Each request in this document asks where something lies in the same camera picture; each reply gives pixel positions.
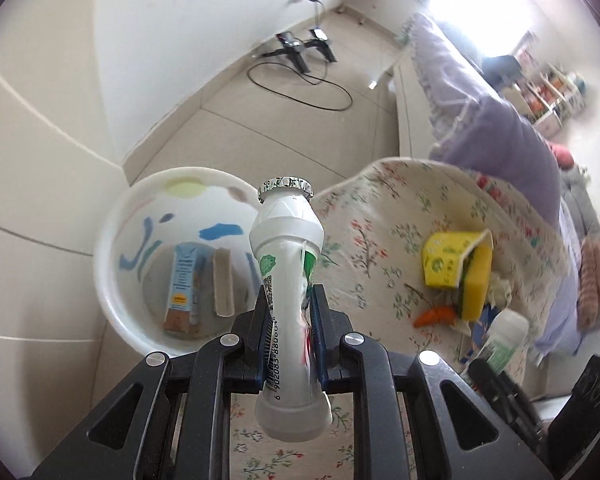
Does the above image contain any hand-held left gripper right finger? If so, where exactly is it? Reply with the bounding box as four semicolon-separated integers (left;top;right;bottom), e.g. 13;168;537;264
310;284;553;480

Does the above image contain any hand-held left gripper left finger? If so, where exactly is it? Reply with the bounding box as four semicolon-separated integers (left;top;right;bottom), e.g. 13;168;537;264
30;290;276;480

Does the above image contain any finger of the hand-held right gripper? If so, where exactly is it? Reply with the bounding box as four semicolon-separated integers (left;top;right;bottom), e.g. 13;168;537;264
467;360;548;453

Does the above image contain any white bottle with green label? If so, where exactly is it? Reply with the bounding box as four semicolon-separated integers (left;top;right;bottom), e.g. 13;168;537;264
472;308;531;376

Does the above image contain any blue printed wrapper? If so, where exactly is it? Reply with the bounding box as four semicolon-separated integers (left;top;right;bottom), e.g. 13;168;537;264
462;305;501;361

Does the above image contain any white yogurt bottle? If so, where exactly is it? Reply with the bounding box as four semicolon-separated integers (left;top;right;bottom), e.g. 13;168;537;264
249;176;333;442

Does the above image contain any yellow drink carton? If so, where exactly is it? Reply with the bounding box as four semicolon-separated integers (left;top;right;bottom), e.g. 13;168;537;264
421;229;494;322

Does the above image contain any white painted plastic basin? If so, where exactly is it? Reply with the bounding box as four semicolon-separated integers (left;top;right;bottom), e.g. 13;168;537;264
94;166;271;356

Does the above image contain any beige cardboard strip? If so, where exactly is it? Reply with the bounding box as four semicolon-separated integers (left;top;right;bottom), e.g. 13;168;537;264
211;247;236;317

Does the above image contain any blue brown drink carton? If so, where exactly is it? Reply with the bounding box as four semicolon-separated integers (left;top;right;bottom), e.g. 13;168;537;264
162;242;206;336

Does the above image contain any white crumpled paper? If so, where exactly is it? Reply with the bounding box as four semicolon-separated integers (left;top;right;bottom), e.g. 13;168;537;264
487;275;513;311

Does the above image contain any small orange carrot piece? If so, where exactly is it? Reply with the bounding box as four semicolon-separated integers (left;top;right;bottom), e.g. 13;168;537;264
412;306;458;329

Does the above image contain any floral printed cloth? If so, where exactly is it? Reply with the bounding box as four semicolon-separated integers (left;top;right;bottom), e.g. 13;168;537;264
227;157;573;480

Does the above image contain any pink knitted cushion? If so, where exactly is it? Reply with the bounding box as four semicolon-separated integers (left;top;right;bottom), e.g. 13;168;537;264
577;237;600;331

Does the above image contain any grey pillow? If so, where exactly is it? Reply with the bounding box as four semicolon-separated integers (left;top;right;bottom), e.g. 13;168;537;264
562;167;600;241

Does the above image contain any white bed base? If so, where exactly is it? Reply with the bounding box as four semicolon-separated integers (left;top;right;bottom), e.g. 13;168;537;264
392;55;431;161

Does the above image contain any pink plush toy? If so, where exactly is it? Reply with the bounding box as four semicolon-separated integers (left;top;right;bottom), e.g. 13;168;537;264
547;142;577;168

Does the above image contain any purple bed blanket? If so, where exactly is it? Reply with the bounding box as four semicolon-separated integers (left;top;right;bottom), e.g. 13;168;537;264
400;10;588;361

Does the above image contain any white door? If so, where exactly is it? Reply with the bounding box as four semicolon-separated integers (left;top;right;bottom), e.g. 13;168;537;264
0;50;126;396

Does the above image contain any white bookshelf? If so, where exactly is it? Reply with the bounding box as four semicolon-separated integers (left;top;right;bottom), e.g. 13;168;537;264
510;62;588;136

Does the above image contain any dark chair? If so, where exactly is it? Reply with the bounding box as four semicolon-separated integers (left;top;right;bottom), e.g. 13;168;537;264
482;54;523;91

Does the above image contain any bright window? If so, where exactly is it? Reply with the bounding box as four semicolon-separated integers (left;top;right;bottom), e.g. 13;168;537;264
420;0;546;56

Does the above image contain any black floor cable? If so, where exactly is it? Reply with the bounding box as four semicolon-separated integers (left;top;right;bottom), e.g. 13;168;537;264
246;52;353;111

